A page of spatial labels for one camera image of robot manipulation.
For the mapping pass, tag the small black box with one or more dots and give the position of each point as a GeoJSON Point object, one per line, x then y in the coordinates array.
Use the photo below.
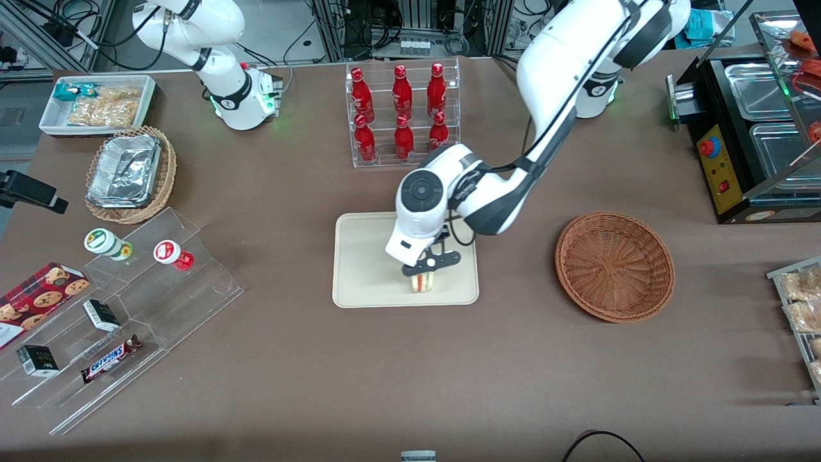
{"type": "Point", "coordinates": [101, 314]}
{"type": "Point", "coordinates": [37, 360]}

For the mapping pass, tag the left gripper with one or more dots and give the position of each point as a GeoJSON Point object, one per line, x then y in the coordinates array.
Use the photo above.
{"type": "Point", "coordinates": [444, 233]}

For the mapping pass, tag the clear acrylic stepped stand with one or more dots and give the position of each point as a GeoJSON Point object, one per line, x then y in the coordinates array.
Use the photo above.
{"type": "Point", "coordinates": [192, 301]}

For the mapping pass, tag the black food warmer machine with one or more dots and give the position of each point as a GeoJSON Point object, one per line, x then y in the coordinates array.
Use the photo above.
{"type": "Point", "coordinates": [725, 173]}

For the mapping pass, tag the round brown wicker basket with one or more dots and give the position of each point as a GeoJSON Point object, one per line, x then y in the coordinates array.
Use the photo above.
{"type": "Point", "coordinates": [616, 266]}

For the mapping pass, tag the stacked aluminium foil trays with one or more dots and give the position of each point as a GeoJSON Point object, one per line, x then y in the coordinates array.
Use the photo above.
{"type": "Point", "coordinates": [125, 170]}

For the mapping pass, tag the triangular sandwich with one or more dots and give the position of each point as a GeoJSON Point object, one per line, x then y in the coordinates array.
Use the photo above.
{"type": "Point", "coordinates": [422, 283]}

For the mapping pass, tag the white grey device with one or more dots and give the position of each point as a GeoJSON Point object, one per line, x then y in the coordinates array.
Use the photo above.
{"type": "Point", "coordinates": [418, 457]}

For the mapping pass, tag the black bracket device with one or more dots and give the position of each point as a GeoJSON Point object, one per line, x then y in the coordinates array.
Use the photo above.
{"type": "Point", "coordinates": [29, 187]}

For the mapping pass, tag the white rectangular snack bin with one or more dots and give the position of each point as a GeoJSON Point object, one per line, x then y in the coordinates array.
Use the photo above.
{"type": "Point", "coordinates": [51, 122]}

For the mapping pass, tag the brown Snickers bar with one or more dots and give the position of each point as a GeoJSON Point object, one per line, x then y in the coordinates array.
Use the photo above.
{"type": "Point", "coordinates": [109, 359]}

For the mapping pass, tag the red cola bottle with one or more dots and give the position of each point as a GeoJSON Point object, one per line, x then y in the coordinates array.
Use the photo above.
{"type": "Point", "coordinates": [402, 90]}
{"type": "Point", "coordinates": [364, 140]}
{"type": "Point", "coordinates": [439, 133]}
{"type": "Point", "coordinates": [403, 138]}
{"type": "Point", "coordinates": [437, 88]}
{"type": "Point", "coordinates": [361, 93]}

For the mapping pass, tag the clear bag of crackers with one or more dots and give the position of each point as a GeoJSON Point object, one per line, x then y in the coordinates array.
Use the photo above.
{"type": "Point", "coordinates": [102, 114]}
{"type": "Point", "coordinates": [118, 93]}

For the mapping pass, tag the red lid white cup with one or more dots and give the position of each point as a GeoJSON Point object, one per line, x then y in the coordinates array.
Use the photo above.
{"type": "Point", "coordinates": [168, 251]}

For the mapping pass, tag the steel warmer pan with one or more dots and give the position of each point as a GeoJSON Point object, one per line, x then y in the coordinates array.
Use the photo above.
{"type": "Point", "coordinates": [760, 93]}
{"type": "Point", "coordinates": [779, 154]}

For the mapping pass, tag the teal plastic bag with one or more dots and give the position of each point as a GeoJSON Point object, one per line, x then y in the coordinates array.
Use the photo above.
{"type": "Point", "coordinates": [702, 25]}

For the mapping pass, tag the teal snack packet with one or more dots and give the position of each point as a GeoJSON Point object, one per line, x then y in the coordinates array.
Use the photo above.
{"type": "Point", "coordinates": [67, 92]}

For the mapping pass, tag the clear bag of puffed snacks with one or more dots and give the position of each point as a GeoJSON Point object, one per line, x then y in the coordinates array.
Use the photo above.
{"type": "Point", "coordinates": [802, 282]}
{"type": "Point", "coordinates": [805, 317]}

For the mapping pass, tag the clear acrylic bottle rack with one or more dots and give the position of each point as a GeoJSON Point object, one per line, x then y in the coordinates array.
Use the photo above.
{"type": "Point", "coordinates": [385, 157]}

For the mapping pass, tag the red cookie box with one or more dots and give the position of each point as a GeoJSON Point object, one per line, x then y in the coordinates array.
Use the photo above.
{"type": "Point", "coordinates": [38, 298]}

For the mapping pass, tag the green lid white cup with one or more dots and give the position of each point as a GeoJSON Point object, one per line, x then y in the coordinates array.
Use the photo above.
{"type": "Point", "coordinates": [99, 240]}

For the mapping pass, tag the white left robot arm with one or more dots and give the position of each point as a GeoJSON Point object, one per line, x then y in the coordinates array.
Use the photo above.
{"type": "Point", "coordinates": [558, 58]}

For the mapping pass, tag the light wicker basket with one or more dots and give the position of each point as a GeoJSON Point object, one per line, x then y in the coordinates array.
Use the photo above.
{"type": "Point", "coordinates": [163, 179]}

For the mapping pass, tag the white power strip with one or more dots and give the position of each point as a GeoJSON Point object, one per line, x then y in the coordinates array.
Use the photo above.
{"type": "Point", "coordinates": [414, 47]}

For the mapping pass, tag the grey metal snack tray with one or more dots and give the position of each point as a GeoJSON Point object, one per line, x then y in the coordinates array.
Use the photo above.
{"type": "Point", "coordinates": [792, 340]}

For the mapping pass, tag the beige plastic tray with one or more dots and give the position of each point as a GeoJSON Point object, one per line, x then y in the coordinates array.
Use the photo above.
{"type": "Point", "coordinates": [365, 269]}

